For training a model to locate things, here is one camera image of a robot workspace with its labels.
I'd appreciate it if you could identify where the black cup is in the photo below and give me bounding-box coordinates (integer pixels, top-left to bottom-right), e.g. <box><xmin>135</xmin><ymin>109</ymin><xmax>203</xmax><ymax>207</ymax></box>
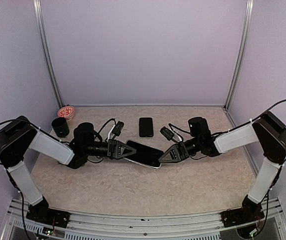
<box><xmin>51</xmin><ymin>117</ymin><xmax>69</xmax><ymax>138</ymax></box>

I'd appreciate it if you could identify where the black phone with silver edge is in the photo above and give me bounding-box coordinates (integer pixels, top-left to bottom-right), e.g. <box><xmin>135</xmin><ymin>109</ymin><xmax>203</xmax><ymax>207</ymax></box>
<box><xmin>139</xmin><ymin>117</ymin><xmax>154</xmax><ymax>138</ymax></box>

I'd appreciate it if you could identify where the left aluminium frame post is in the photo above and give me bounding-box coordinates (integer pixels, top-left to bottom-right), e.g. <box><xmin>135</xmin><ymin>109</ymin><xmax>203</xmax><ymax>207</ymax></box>
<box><xmin>33</xmin><ymin>0</ymin><xmax>64</xmax><ymax>108</ymax></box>

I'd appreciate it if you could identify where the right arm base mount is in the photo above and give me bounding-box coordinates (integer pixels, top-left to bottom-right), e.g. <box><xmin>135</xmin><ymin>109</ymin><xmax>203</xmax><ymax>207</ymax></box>
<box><xmin>220</xmin><ymin>207</ymin><xmax>265</xmax><ymax>228</ymax></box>

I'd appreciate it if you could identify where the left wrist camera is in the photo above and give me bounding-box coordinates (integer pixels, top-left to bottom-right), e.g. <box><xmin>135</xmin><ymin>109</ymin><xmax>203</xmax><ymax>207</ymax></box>
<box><xmin>112</xmin><ymin>121</ymin><xmax>124</xmax><ymax>137</ymax></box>

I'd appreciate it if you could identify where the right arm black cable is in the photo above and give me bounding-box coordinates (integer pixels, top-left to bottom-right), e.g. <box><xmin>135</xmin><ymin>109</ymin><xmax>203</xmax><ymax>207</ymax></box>
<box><xmin>169</xmin><ymin>98</ymin><xmax>286</xmax><ymax>226</ymax></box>

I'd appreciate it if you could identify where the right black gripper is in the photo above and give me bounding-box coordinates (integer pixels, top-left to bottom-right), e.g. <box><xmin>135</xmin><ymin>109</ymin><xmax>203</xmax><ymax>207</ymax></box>
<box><xmin>157</xmin><ymin>136</ymin><xmax>202</xmax><ymax>163</ymax></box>

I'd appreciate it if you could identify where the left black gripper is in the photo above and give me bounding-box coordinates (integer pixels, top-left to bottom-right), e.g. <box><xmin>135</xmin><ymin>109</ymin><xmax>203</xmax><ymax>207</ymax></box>
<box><xmin>83</xmin><ymin>139</ymin><xmax>137</xmax><ymax>160</ymax></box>

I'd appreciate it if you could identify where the right aluminium frame post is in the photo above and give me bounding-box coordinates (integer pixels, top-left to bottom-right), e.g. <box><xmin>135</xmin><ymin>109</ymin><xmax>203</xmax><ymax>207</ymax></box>
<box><xmin>224</xmin><ymin>0</ymin><xmax>255</xmax><ymax>112</ymax></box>

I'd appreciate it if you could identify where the aluminium frame post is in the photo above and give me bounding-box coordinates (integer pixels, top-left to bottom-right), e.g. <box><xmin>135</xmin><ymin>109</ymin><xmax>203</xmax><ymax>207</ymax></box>
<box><xmin>224</xmin><ymin>0</ymin><xmax>255</xmax><ymax>112</ymax></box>
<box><xmin>33</xmin><ymin>0</ymin><xmax>64</xmax><ymax>108</ymax></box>

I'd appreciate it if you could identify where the red white patterned bowl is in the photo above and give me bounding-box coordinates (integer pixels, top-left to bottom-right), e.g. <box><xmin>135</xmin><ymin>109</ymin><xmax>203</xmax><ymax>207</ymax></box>
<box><xmin>57</xmin><ymin>105</ymin><xmax>75</xmax><ymax>121</ymax></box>

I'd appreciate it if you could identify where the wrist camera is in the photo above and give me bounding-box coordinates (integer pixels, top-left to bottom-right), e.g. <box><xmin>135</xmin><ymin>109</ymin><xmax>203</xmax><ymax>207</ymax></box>
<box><xmin>160</xmin><ymin>126</ymin><xmax>174</xmax><ymax>141</ymax></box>
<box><xmin>112</xmin><ymin>121</ymin><xmax>124</xmax><ymax>137</ymax></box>

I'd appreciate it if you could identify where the front aluminium rail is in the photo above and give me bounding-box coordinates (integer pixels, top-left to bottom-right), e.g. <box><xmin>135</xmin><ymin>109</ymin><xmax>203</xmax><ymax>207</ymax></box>
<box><xmin>0</xmin><ymin>197</ymin><xmax>286</xmax><ymax>240</ymax></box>

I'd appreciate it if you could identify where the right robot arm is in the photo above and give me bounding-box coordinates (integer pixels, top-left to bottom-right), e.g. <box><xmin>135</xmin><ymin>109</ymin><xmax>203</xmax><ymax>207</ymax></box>
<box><xmin>159</xmin><ymin>111</ymin><xmax>286</xmax><ymax>222</ymax></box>

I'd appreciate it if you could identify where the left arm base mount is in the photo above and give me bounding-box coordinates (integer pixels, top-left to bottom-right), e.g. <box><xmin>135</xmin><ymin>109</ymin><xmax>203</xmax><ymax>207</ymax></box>
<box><xmin>26</xmin><ymin>208</ymin><xmax>70</xmax><ymax>229</ymax></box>

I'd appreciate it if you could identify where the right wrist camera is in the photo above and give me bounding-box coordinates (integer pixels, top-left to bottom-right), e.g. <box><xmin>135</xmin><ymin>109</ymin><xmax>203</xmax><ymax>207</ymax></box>
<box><xmin>160</xmin><ymin>126</ymin><xmax>174</xmax><ymax>141</ymax></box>

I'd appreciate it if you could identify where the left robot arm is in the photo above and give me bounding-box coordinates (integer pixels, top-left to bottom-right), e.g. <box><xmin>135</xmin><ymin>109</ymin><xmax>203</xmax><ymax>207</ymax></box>
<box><xmin>0</xmin><ymin>116</ymin><xmax>136</xmax><ymax>223</ymax></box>

